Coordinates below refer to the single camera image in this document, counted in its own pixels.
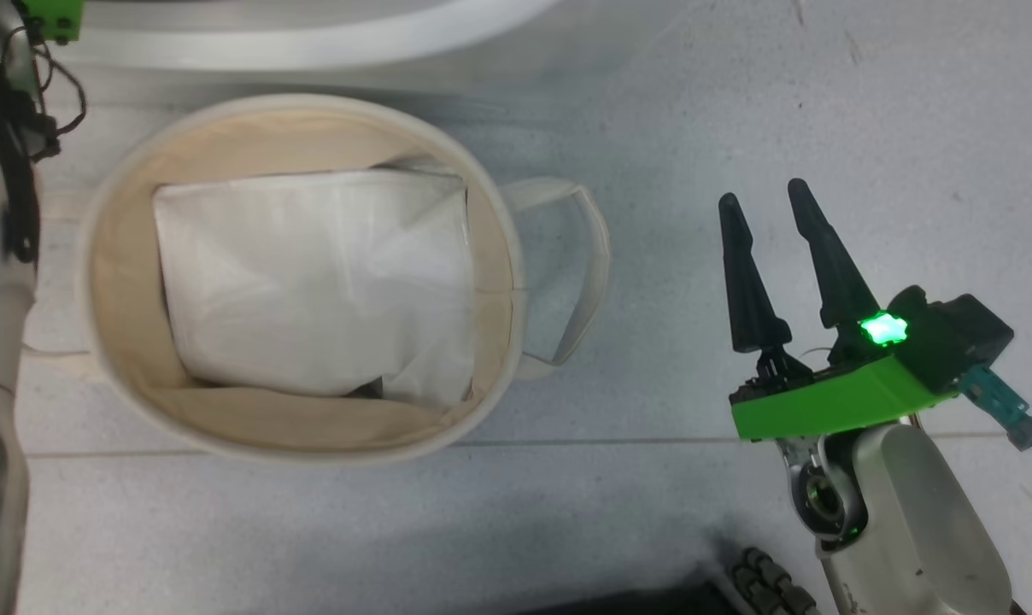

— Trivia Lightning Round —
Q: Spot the white folded pad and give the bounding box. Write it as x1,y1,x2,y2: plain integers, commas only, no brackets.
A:
152,167,479,407

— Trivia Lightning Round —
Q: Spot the grey ribbed cable chain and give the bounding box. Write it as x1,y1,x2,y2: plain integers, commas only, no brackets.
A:
728,547,823,615

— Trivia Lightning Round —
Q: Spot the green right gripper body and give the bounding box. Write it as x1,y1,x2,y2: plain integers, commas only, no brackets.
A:
728,346,963,442

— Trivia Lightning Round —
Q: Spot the cream canvas laundry basket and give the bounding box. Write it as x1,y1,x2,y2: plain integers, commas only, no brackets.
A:
22,92,613,466

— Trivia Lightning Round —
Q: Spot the white front-load washing machine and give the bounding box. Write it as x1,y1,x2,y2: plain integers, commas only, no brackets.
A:
50,0,568,73

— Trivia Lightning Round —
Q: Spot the teal right cable connector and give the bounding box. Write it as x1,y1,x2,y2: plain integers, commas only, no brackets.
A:
959,365,1032,450

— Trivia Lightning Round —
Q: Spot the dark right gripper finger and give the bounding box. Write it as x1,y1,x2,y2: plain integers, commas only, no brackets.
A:
718,192,793,354
787,178,882,364

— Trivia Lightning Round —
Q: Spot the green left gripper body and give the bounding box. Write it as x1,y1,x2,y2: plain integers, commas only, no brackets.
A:
0,0,84,62

